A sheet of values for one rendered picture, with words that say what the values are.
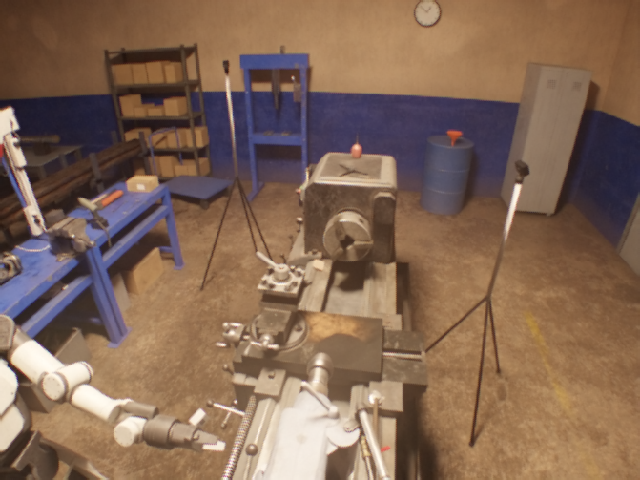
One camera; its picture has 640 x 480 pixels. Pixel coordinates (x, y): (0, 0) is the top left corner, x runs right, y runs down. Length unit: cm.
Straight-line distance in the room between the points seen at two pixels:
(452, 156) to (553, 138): 128
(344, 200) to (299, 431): 135
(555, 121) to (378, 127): 221
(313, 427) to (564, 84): 467
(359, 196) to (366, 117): 331
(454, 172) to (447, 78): 125
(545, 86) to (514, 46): 71
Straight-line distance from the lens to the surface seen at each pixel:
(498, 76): 541
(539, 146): 520
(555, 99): 512
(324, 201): 211
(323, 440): 107
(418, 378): 160
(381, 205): 203
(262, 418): 149
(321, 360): 127
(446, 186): 485
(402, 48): 521
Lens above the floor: 207
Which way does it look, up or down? 30 degrees down
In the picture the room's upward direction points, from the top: straight up
